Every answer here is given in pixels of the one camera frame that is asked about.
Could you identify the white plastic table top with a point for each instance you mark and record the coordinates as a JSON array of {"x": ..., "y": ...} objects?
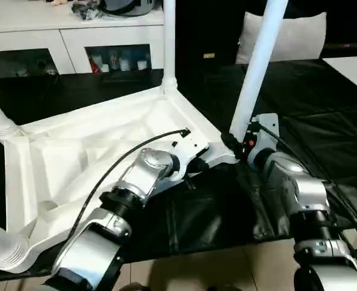
[{"x": 63, "y": 151}]

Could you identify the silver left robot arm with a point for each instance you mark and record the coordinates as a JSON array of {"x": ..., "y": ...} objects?
[{"x": 142, "y": 176}]

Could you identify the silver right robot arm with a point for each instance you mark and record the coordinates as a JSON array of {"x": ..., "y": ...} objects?
[{"x": 293, "y": 188}]

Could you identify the black table mat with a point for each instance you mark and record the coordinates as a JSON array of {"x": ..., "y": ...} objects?
[{"x": 311, "y": 115}]

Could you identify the black cabinet with yellow label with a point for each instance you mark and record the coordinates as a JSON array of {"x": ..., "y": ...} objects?
[{"x": 205, "y": 33}]

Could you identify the grey cushion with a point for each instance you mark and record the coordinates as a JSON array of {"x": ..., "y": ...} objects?
[{"x": 299, "y": 36}]

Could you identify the white flat board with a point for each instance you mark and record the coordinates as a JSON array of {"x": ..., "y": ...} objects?
[{"x": 351, "y": 71}]

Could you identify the white glass-door cabinet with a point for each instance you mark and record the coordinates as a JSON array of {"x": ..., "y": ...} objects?
[{"x": 57, "y": 36}]

